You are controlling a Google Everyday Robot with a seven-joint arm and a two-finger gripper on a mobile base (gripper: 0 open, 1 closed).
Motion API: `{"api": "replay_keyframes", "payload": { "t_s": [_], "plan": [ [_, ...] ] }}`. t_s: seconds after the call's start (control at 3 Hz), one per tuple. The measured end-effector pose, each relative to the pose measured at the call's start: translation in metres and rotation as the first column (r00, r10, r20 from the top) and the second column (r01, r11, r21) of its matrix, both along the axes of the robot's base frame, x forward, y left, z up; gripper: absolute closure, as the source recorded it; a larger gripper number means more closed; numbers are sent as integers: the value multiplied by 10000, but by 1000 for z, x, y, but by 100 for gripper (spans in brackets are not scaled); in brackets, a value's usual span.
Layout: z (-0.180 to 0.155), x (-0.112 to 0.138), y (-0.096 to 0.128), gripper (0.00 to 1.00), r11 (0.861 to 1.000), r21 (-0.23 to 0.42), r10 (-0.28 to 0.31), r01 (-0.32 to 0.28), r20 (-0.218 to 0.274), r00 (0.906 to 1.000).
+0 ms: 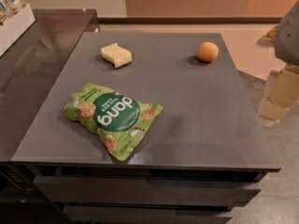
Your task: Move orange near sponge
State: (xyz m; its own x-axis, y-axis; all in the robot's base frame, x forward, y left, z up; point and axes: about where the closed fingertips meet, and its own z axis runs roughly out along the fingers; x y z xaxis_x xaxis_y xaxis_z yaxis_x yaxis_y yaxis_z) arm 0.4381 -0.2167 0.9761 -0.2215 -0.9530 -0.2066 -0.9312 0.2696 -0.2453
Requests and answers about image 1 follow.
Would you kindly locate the dark side counter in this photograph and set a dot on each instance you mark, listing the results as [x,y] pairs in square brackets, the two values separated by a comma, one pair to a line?
[30,67]

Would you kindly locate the white snack box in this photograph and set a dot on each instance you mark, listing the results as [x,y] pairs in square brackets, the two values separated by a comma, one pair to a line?
[16,16]

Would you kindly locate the grey drawer cabinet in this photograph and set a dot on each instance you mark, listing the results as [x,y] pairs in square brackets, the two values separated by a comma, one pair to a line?
[202,157]

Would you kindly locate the green dang chips bag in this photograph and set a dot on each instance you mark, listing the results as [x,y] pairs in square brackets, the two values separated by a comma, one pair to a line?
[120,122]

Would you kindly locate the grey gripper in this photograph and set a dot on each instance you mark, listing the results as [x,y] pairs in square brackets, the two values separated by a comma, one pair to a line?
[288,41]

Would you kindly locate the orange fruit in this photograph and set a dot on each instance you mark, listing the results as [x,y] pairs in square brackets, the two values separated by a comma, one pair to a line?
[207,52]

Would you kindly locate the yellow sponge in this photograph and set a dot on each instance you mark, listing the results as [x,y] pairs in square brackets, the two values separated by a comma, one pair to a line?
[116,55]

